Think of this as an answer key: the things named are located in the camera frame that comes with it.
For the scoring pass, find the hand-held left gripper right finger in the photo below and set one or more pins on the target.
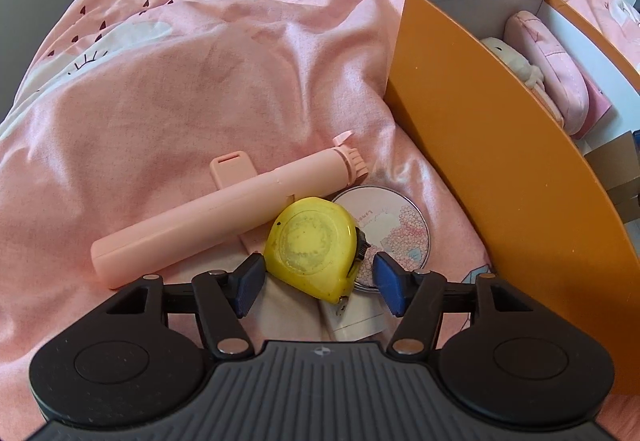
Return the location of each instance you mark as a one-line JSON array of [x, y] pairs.
[[392, 286]]

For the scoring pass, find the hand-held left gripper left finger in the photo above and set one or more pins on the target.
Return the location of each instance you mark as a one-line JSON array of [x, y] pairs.
[[250, 287]]

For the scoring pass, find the yellow tape measure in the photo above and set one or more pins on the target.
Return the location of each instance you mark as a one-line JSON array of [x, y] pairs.
[[305, 251]]

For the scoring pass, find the pink cylindrical tube case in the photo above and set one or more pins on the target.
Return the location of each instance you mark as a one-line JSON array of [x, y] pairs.
[[200, 222]]

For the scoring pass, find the orange cardboard box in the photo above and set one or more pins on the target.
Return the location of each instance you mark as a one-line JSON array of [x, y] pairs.
[[500, 171]]

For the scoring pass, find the pink zip pouch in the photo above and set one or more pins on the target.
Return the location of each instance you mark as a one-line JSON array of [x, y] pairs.
[[550, 67]]

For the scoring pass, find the round compact mirror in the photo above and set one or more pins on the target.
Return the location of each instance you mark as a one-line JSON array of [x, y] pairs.
[[395, 222]]

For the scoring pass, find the pink printed blanket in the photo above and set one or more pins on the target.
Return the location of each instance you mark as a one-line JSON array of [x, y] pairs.
[[175, 96]]

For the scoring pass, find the white plush toy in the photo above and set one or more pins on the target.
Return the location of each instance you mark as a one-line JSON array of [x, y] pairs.
[[505, 57]]

